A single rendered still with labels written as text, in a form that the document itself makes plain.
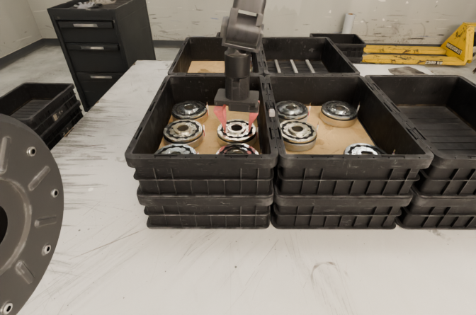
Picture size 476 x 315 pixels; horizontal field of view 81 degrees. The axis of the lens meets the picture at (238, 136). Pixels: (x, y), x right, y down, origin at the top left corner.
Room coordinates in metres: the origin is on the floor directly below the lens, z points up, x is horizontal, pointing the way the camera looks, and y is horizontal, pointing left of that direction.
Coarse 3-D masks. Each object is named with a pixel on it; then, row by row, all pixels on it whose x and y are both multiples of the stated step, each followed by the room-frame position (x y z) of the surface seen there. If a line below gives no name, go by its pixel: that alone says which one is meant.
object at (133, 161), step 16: (160, 96) 0.66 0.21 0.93; (144, 128) 0.51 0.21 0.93; (272, 128) 0.51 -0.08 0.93; (272, 144) 0.45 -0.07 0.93; (128, 160) 0.41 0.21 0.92; (144, 160) 0.40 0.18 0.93; (160, 160) 0.40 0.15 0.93; (176, 160) 0.40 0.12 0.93; (192, 160) 0.40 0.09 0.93; (208, 160) 0.40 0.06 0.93; (224, 160) 0.40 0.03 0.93; (240, 160) 0.40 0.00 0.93; (256, 160) 0.40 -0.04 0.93; (272, 160) 0.41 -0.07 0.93
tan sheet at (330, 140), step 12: (312, 108) 0.77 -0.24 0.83; (312, 120) 0.70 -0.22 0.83; (324, 132) 0.64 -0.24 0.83; (336, 132) 0.64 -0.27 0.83; (348, 132) 0.64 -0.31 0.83; (360, 132) 0.64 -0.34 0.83; (324, 144) 0.58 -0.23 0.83; (336, 144) 0.58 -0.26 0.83; (348, 144) 0.58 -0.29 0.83; (372, 144) 0.58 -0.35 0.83
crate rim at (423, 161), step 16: (272, 96) 0.66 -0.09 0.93; (416, 144) 0.45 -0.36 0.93; (288, 160) 0.40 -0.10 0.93; (304, 160) 0.40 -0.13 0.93; (320, 160) 0.40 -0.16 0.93; (336, 160) 0.40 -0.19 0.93; (352, 160) 0.40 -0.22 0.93; (368, 160) 0.40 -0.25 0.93; (384, 160) 0.40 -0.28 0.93; (400, 160) 0.40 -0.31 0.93; (416, 160) 0.40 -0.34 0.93
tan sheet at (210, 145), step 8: (208, 112) 0.75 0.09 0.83; (232, 112) 0.75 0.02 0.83; (240, 112) 0.75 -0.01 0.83; (208, 120) 0.70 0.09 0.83; (216, 120) 0.70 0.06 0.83; (248, 120) 0.70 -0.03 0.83; (256, 120) 0.70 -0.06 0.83; (208, 128) 0.66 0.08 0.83; (216, 128) 0.66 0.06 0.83; (256, 128) 0.66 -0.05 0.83; (208, 136) 0.62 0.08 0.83; (216, 136) 0.62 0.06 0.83; (160, 144) 0.58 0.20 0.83; (200, 144) 0.58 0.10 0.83; (208, 144) 0.58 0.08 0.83; (216, 144) 0.58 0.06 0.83; (256, 144) 0.58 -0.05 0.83; (200, 152) 0.55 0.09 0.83; (208, 152) 0.55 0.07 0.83; (216, 152) 0.55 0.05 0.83
